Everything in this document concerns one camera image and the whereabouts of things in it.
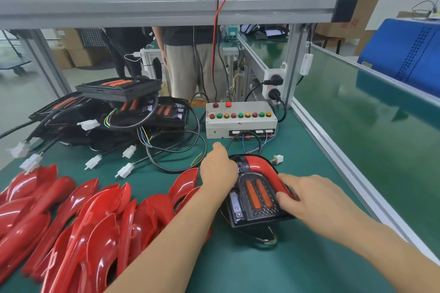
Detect person's left hand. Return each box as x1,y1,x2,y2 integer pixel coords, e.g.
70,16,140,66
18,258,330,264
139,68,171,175
199,141,239,201

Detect person's right hand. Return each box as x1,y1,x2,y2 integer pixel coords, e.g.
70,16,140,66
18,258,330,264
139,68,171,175
275,173,369,249

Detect pile of black lamp housings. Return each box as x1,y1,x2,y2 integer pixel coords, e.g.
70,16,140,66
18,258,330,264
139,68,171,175
0,90,207,174

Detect person's left forearm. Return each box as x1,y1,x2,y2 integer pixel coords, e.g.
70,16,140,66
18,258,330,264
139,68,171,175
124,190,228,293

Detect person's right forearm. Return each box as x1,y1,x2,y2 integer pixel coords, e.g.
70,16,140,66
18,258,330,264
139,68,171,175
340,217,440,293

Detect beige test button box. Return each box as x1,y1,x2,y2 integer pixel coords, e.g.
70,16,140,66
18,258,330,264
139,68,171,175
205,100,279,141

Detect white power strip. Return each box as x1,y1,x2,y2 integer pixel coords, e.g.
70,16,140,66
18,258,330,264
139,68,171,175
263,63,286,103

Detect white metal stand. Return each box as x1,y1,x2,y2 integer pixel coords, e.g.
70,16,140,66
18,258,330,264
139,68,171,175
141,42,169,98

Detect pile of red lens covers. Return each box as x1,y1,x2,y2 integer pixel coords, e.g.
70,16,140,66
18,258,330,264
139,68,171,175
0,163,214,293

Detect blue plastic crate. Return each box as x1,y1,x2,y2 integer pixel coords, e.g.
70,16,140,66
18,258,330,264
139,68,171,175
357,18,440,98

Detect large cardboard box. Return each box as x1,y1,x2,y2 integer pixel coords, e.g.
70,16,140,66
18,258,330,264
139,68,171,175
67,45,111,68

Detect black mesh basket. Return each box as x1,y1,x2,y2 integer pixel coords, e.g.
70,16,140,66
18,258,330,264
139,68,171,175
79,27,111,46

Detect small cardboard box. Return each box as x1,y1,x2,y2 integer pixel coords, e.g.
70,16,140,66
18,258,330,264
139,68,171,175
49,48,73,71

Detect flat platform trolley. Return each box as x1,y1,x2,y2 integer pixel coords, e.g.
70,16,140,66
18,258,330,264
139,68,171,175
0,56,32,76

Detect black power cable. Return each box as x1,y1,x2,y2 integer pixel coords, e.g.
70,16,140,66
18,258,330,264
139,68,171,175
191,26,207,103

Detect red power cable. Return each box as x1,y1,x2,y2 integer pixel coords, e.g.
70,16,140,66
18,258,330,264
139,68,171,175
211,0,236,101

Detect white switch box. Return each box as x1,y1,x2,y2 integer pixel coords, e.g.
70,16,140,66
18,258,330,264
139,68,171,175
300,53,314,76

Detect aluminium workstation frame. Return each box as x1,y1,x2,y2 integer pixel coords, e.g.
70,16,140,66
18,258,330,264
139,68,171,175
0,0,362,132

